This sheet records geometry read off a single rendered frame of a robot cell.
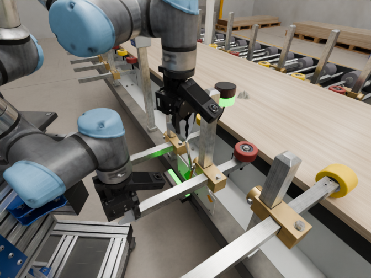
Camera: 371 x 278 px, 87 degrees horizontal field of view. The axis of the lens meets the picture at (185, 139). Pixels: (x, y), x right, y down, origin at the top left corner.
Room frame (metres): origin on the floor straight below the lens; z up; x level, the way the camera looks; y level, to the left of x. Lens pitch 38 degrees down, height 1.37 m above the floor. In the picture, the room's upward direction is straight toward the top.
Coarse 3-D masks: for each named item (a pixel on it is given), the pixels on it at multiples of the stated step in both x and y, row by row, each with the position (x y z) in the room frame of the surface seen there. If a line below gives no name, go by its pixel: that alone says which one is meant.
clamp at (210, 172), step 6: (192, 162) 0.51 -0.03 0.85; (198, 168) 0.47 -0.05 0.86; (204, 168) 0.46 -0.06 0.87; (210, 168) 0.46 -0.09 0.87; (216, 168) 0.46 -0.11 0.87; (198, 174) 0.47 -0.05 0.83; (204, 174) 0.44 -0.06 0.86; (210, 174) 0.43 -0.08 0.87; (222, 174) 0.43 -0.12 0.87; (210, 180) 0.41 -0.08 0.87; (216, 180) 0.41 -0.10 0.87; (222, 180) 0.41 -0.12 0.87; (210, 186) 0.41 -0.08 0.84; (216, 186) 0.40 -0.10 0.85; (222, 186) 0.41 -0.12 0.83
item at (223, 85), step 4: (216, 84) 0.51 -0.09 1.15; (220, 84) 0.51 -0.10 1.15; (224, 84) 0.51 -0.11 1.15; (228, 84) 0.51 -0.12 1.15; (232, 84) 0.51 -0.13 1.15; (220, 88) 0.49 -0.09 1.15; (224, 88) 0.49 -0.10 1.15; (228, 88) 0.49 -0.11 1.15; (232, 88) 0.49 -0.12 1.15; (224, 108) 0.51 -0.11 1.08; (220, 116) 0.51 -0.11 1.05
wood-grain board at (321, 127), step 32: (160, 64) 1.46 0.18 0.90; (224, 64) 1.46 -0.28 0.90; (256, 64) 1.46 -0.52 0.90; (256, 96) 0.95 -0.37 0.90; (288, 96) 0.95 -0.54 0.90; (320, 96) 0.95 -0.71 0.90; (224, 128) 0.69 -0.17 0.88; (256, 128) 0.66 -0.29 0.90; (288, 128) 0.66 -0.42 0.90; (320, 128) 0.66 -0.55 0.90; (352, 128) 0.66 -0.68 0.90; (320, 160) 0.47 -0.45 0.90; (352, 160) 0.47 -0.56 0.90; (352, 192) 0.34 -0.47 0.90; (352, 224) 0.26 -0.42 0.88
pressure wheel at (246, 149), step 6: (240, 144) 0.55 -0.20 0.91; (246, 144) 0.55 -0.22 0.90; (252, 144) 0.55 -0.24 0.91; (234, 150) 0.53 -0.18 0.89; (240, 150) 0.51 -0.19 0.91; (246, 150) 0.52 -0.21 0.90; (252, 150) 0.52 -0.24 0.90; (240, 156) 0.50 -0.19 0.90; (246, 156) 0.49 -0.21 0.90; (252, 156) 0.49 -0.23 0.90; (240, 168) 0.52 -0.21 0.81
